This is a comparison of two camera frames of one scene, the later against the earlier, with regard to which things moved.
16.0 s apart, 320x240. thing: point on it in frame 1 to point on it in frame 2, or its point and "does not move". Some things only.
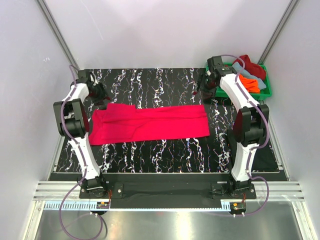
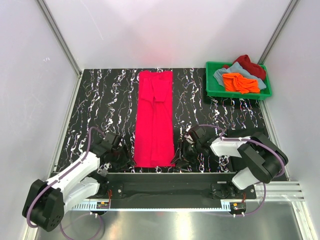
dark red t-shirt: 255,68 does not move
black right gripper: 209,95 to 178,154
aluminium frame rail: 58,190 does not move
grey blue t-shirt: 239,69 does not move
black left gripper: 102,96 to 126,159
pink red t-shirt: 123,123 to 155,145
